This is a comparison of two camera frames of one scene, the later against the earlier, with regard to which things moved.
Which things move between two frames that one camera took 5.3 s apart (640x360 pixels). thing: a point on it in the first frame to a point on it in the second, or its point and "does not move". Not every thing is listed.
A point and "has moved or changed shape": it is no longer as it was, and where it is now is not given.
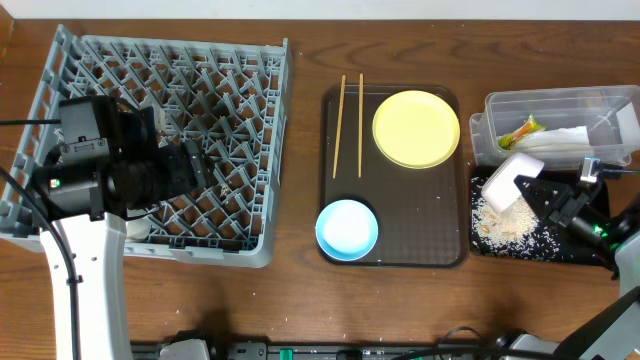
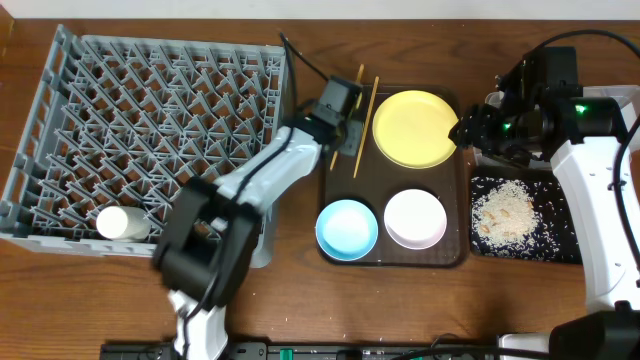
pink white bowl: x=499 y=190 to x=415 y=219
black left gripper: x=179 y=180 to x=354 y=133
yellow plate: x=416 y=129 does not move
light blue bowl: x=346 y=230 does not move
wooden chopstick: x=360 y=120 has moved or changed shape
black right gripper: x=563 y=195 to x=473 y=127
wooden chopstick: x=339 y=125 has moved or changed shape
